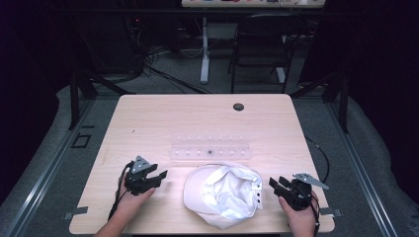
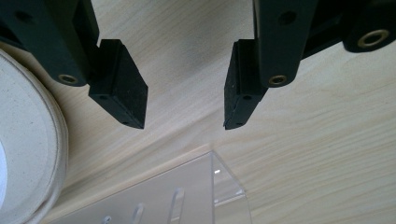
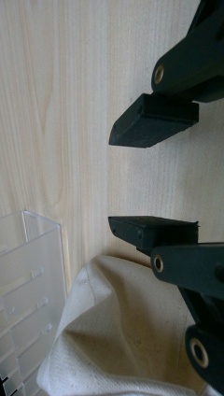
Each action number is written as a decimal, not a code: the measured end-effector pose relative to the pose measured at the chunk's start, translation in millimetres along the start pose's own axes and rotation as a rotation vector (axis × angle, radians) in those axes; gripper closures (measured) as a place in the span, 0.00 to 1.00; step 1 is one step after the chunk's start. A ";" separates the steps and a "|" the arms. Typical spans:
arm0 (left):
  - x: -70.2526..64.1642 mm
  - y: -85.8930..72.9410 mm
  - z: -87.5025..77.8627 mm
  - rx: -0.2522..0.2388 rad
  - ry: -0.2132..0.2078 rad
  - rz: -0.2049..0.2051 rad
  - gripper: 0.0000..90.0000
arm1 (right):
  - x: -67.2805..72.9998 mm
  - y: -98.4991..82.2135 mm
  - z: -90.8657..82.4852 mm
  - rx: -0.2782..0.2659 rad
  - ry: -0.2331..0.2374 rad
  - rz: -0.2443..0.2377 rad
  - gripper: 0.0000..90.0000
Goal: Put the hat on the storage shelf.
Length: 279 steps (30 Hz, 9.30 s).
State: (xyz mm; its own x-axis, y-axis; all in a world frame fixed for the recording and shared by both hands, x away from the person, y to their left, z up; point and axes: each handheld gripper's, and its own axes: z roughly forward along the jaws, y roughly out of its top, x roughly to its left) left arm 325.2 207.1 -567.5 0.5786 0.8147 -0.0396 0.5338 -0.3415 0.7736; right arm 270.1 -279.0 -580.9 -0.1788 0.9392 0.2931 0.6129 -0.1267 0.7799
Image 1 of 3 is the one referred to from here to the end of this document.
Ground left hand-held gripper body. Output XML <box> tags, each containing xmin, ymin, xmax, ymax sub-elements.
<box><xmin>125</xmin><ymin>155</ymin><xmax>160</xmax><ymax>197</ymax></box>

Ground black chair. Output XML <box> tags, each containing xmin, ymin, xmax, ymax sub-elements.
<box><xmin>226</xmin><ymin>13</ymin><xmax>306</xmax><ymax>95</ymax></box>

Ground white cap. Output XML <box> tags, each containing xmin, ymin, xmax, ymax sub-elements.
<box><xmin>183</xmin><ymin>161</ymin><xmax>265</xmax><ymax>231</ymax></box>

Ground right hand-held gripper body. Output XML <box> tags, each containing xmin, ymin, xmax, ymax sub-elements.
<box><xmin>282</xmin><ymin>172</ymin><xmax>330</xmax><ymax>212</ymax></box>

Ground left hand-held gripper cable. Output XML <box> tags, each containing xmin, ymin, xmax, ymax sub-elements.
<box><xmin>107</xmin><ymin>160</ymin><xmax>135</xmax><ymax>221</ymax></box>

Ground right hand-held gripper cable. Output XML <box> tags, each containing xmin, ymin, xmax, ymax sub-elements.
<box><xmin>294</xmin><ymin>183</ymin><xmax>322</xmax><ymax>237</ymax></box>

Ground black tape square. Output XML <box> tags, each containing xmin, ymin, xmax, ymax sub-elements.
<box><xmin>70</xmin><ymin>132</ymin><xmax>92</xmax><ymax>149</ymax></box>

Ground black floor cables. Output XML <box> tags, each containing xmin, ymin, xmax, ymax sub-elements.
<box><xmin>140</xmin><ymin>45</ymin><xmax>212</xmax><ymax>96</ymax></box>

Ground person's right hand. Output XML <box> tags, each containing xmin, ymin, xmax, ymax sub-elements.
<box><xmin>278</xmin><ymin>191</ymin><xmax>320</xmax><ymax>233</ymax></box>

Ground aluminium floor rail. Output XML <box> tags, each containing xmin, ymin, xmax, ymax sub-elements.
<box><xmin>325</xmin><ymin>101</ymin><xmax>400</xmax><ymax>237</ymax></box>
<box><xmin>0</xmin><ymin>98</ymin><xmax>97</xmax><ymax>237</ymax></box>

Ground black cable beside table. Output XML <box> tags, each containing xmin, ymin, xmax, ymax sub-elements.
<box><xmin>304</xmin><ymin>135</ymin><xmax>331</xmax><ymax>184</ymax></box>

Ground white desk leg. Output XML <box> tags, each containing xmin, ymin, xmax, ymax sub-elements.
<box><xmin>200</xmin><ymin>17</ymin><xmax>211</xmax><ymax>85</ymax></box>

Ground grey table bracket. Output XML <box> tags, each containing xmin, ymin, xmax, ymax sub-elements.
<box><xmin>319</xmin><ymin>206</ymin><xmax>344</xmax><ymax>218</ymax></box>
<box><xmin>61</xmin><ymin>205</ymin><xmax>90</xmax><ymax>221</ymax></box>

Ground short white desk foot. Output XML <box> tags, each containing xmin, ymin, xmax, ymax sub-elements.
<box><xmin>275</xmin><ymin>66</ymin><xmax>287</xmax><ymax>85</ymax></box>

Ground hand-held gripper cable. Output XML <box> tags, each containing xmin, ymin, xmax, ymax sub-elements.
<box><xmin>107</xmin><ymin>160</ymin><xmax>135</xmax><ymax>221</ymax></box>
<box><xmin>294</xmin><ymin>183</ymin><xmax>322</xmax><ymax>237</ymax></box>

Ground person's left hand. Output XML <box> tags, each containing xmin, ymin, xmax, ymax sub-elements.
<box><xmin>115</xmin><ymin>171</ymin><xmax>156</xmax><ymax>216</ymax></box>

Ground clear plastic peg rack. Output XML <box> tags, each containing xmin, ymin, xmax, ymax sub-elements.
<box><xmin>170</xmin><ymin>132</ymin><xmax>253</xmax><ymax>162</ymax></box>

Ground black metal stand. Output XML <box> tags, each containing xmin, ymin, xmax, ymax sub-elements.
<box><xmin>289</xmin><ymin>69</ymin><xmax>350</xmax><ymax>134</ymax></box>
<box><xmin>66</xmin><ymin>65</ymin><xmax>136</xmax><ymax>131</ymax></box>

